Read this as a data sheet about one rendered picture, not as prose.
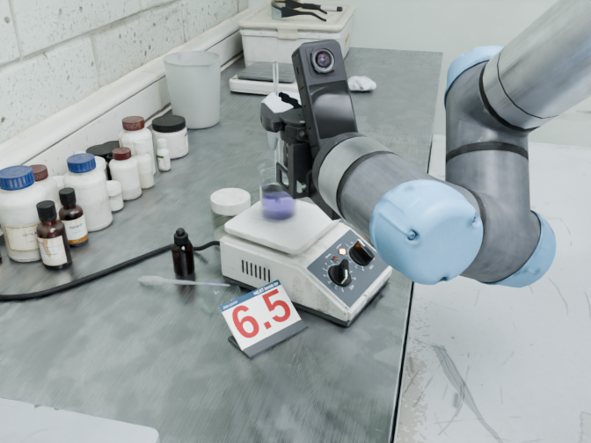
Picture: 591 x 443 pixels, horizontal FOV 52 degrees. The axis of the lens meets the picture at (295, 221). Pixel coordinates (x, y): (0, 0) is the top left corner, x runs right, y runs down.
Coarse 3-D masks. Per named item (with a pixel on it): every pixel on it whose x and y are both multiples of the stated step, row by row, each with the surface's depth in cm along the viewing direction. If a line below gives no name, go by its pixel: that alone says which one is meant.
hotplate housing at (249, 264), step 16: (336, 224) 84; (224, 240) 81; (240, 240) 80; (320, 240) 80; (336, 240) 81; (224, 256) 81; (240, 256) 80; (256, 256) 78; (272, 256) 77; (288, 256) 77; (304, 256) 77; (224, 272) 83; (240, 272) 81; (256, 272) 79; (272, 272) 78; (288, 272) 76; (304, 272) 75; (384, 272) 81; (256, 288) 81; (288, 288) 77; (304, 288) 76; (320, 288) 74; (368, 288) 78; (304, 304) 77; (320, 304) 75; (336, 304) 74; (336, 320) 75; (352, 320) 76
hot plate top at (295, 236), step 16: (256, 208) 84; (304, 208) 84; (240, 224) 80; (256, 224) 80; (272, 224) 80; (288, 224) 80; (304, 224) 80; (320, 224) 80; (256, 240) 77; (272, 240) 76; (288, 240) 76; (304, 240) 76
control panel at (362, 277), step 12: (348, 240) 82; (324, 252) 78; (336, 252) 79; (348, 252) 80; (312, 264) 76; (324, 264) 77; (336, 264) 78; (372, 264) 81; (384, 264) 82; (324, 276) 75; (360, 276) 78; (372, 276) 79; (336, 288) 75; (348, 288) 76; (360, 288) 77; (348, 300) 74
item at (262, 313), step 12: (276, 288) 76; (252, 300) 74; (264, 300) 75; (276, 300) 76; (228, 312) 72; (240, 312) 73; (252, 312) 74; (264, 312) 74; (276, 312) 75; (288, 312) 76; (240, 324) 72; (252, 324) 73; (264, 324) 73; (276, 324) 74; (240, 336) 71; (252, 336) 72
